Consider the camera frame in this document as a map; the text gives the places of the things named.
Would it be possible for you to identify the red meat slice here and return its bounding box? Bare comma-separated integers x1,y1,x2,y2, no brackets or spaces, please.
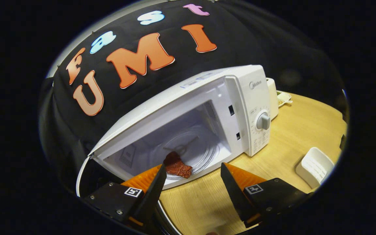
163,151,193,179

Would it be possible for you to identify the white microwave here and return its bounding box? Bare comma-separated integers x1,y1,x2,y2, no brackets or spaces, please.
76,65,272,235

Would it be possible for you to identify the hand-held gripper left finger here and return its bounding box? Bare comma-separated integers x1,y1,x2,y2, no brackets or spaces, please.
83,164,167,229

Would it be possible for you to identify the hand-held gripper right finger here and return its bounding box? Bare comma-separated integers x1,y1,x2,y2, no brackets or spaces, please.
221,162,309,228

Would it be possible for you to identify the small cream saucer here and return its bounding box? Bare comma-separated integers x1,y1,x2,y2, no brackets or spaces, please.
276,91,293,107

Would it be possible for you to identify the white box appliance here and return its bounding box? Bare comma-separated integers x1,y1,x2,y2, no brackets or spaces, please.
266,78,279,120

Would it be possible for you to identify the small white rectangular dish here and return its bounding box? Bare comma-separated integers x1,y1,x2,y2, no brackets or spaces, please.
295,147,335,189

